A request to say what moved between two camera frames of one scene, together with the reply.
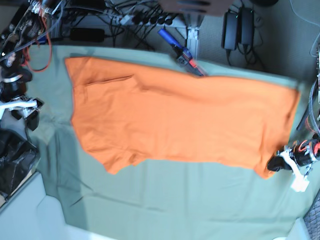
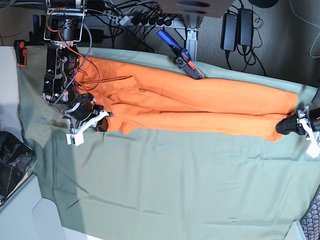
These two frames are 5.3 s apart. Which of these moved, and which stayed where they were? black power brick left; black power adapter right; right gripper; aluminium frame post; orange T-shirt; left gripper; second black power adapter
Moved: orange T-shirt; right gripper; left gripper
Stayed: aluminium frame post; black power adapter right; second black power adapter; black power brick left
